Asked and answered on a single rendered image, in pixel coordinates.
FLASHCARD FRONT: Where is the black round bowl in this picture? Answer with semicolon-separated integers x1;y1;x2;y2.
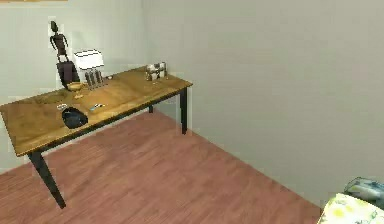
61;106;89;130

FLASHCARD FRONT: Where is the white shade table lamp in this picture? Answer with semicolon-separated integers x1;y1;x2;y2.
73;49;105;90

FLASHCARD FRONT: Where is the dark brown figure statue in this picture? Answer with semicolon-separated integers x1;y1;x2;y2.
49;20;81;89

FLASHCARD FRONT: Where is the wooden table with black legs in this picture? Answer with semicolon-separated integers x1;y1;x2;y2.
0;65;194;210

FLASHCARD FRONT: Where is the tan wooden bowl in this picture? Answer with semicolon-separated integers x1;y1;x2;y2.
67;82;84;100

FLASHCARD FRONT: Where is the yellow flowered bed cover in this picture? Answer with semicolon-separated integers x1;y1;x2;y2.
317;192;384;224

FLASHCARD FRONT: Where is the blue green patterned pillow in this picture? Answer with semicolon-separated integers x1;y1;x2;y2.
343;176;384;210

